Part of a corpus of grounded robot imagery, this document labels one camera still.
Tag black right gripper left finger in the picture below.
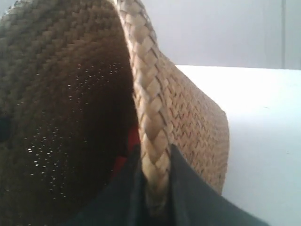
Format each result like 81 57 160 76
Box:
68 145 143 226

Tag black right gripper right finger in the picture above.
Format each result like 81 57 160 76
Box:
170 145 267 226

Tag brown woven wicker basket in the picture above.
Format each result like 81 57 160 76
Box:
0 0 229 226

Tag red wooden block pile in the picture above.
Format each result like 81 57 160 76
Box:
111 126 140 177

